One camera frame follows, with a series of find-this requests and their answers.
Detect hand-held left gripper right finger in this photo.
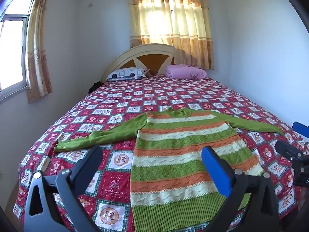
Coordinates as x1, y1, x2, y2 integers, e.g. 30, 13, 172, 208
201, 146, 282, 232

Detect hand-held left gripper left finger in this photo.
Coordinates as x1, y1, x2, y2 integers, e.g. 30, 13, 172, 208
23, 146, 104, 232

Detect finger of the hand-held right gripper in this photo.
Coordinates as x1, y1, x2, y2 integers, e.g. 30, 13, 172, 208
275, 140, 303, 161
292, 121, 309, 139

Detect green orange striped knit sweater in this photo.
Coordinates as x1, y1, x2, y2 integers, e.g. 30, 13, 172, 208
54, 108, 285, 232

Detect red checkered printed bedspread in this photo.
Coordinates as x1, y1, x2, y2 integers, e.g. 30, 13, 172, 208
12, 74, 309, 232

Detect dark object beside bed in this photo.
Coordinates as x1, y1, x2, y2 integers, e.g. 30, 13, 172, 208
88, 81, 103, 94

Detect white patterned pillow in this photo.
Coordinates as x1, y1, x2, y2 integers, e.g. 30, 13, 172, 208
107, 67, 149, 82

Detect pink pillow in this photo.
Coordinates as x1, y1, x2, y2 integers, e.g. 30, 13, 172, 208
166, 64, 208, 80

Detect cream and brown headboard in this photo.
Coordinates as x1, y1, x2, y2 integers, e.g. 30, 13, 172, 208
101, 43, 192, 83

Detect yellow side window curtain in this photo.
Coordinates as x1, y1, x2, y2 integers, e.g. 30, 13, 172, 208
26, 0, 53, 103

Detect yellow curtain panel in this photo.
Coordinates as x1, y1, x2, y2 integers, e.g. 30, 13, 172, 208
128, 0, 175, 49
169, 0, 214, 70

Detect side window with metal frame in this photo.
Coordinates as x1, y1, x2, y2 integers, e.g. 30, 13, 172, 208
0, 0, 32, 100

